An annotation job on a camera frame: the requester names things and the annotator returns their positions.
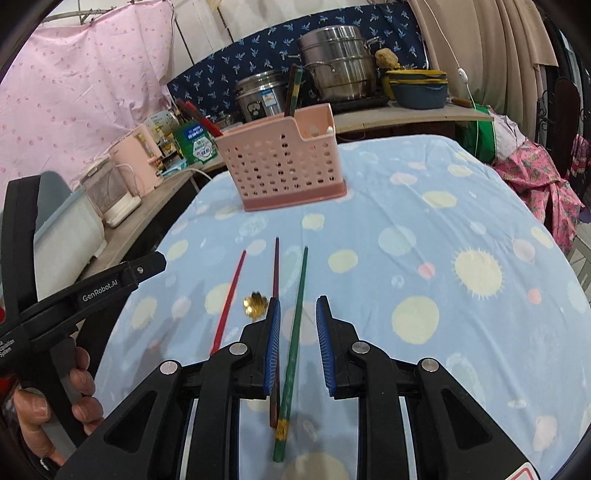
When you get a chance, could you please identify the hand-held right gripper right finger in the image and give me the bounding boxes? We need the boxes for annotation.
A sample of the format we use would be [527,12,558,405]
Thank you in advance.
[315,295,539,480]

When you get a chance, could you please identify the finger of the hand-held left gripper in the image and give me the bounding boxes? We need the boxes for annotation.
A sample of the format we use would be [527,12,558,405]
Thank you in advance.
[117,252,168,291]
[0,176,43,324]

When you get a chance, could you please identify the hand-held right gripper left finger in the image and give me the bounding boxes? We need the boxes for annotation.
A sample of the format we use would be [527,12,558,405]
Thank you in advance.
[55,296,282,480]

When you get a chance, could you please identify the green chopstick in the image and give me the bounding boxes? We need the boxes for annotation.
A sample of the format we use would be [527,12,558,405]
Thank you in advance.
[272,246,310,463]
[293,65,305,114]

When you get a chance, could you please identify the gold flower spoon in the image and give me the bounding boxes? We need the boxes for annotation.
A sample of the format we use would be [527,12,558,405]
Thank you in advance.
[243,290,270,322]

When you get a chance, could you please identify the red chopstick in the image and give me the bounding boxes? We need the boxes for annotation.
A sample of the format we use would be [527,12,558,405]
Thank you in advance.
[178,99,224,138]
[209,250,247,356]

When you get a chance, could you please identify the pink perforated utensil basket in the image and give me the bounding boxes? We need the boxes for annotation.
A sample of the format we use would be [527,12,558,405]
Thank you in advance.
[214,102,348,212]

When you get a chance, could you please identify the person's left hand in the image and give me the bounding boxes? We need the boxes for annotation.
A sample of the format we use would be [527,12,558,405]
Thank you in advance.
[12,346,105,467]

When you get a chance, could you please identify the white plastic dish bin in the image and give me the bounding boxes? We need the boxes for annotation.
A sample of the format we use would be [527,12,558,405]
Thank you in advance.
[32,170,108,278]

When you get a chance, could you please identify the grey wood-grain counter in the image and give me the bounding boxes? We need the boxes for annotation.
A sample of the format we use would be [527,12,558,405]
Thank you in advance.
[76,159,223,287]

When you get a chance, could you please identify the glass kettle with white base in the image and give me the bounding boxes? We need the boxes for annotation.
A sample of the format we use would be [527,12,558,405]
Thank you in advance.
[79,159,142,228]

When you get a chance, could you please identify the pink electric kettle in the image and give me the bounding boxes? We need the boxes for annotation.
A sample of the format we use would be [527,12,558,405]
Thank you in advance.
[109,124,166,191]

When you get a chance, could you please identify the green box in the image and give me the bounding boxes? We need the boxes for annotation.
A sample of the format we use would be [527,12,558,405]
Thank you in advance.
[172,120,219,164]

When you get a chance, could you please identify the blue printed blanket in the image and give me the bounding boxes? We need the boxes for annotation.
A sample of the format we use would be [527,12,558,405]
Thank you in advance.
[95,134,591,480]

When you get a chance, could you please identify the pink dotted cloth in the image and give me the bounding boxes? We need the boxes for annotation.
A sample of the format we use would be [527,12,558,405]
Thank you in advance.
[0,0,195,195]

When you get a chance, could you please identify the steel rice cooker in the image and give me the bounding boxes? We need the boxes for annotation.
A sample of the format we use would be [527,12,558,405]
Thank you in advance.
[234,69,293,125]

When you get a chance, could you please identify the black induction cooker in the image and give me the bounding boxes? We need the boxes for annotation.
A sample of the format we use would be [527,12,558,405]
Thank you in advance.
[329,94,393,115]

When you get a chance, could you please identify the light wooden board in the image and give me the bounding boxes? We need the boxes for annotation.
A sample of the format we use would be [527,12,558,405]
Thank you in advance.
[332,99,495,137]

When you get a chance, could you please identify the navy floral cloth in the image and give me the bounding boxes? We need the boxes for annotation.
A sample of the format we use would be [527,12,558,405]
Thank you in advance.
[165,0,428,121]

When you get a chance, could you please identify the green plastic bag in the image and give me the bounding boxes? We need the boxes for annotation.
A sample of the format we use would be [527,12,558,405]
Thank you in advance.
[470,104,498,162]

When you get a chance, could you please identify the stacked bowls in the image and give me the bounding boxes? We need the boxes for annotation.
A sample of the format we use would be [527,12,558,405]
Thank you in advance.
[382,68,450,110]

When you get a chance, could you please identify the pink pineapple print cloth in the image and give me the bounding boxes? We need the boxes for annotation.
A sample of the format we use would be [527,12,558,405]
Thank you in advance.
[491,115,585,253]

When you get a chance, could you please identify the steel steamer pot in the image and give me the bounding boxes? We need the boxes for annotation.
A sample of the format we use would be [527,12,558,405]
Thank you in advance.
[296,25,382,103]

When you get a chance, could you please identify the tan lumpy object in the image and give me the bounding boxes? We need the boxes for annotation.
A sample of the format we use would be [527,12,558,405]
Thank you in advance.
[373,47,401,71]

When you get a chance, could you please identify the black ornate metal chair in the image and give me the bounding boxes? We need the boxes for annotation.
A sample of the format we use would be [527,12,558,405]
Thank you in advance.
[535,76,584,176]

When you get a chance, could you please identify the beige curtain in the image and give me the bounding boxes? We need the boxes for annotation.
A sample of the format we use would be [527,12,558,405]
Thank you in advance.
[408,0,560,116]

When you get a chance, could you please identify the white cable with switch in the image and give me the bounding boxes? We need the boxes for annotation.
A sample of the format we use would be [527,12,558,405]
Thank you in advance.
[427,0,481,153]

